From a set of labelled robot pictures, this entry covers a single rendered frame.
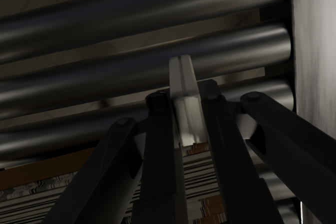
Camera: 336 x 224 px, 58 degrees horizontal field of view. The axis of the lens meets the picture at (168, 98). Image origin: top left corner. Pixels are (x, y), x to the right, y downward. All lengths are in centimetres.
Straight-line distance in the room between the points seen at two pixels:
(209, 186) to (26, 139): 23
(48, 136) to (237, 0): 26
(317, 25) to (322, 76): 6
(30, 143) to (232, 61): 25
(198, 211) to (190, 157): 7
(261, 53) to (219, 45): 4
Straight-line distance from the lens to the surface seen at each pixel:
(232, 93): 35
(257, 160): 40
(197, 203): 25
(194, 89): 16
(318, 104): 38
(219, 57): 32
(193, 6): 31
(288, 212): 48
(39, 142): 40
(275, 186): 43
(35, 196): 35
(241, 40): 33
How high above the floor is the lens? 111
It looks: 66 degrees down
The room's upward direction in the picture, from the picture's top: 179 degrees clockwise
